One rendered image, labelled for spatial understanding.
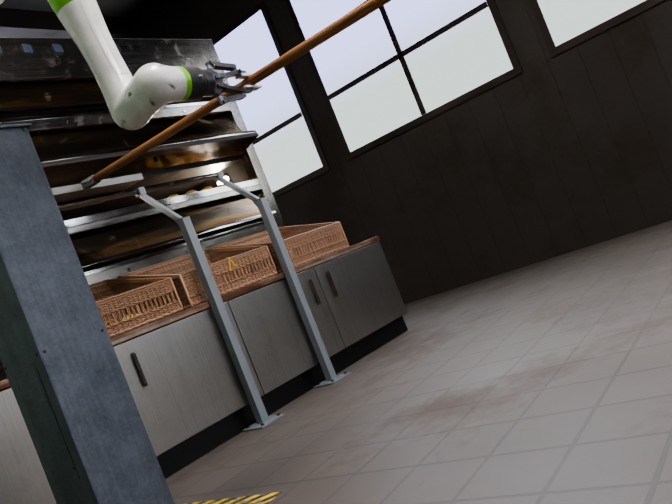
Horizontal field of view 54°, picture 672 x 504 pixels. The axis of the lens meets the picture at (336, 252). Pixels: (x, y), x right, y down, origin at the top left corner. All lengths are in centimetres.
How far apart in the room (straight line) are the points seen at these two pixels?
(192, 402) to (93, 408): 100
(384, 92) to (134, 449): 378
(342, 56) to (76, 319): 386
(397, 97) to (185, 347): 291
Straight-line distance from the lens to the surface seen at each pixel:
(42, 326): 184
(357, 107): 529
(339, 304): 348
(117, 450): 189
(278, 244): 322
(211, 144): 384
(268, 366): 308
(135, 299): 283
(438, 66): 496
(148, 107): 183
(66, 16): 200
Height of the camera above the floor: 55
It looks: level
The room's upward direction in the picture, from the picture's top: 22 degrees counter-clockwise
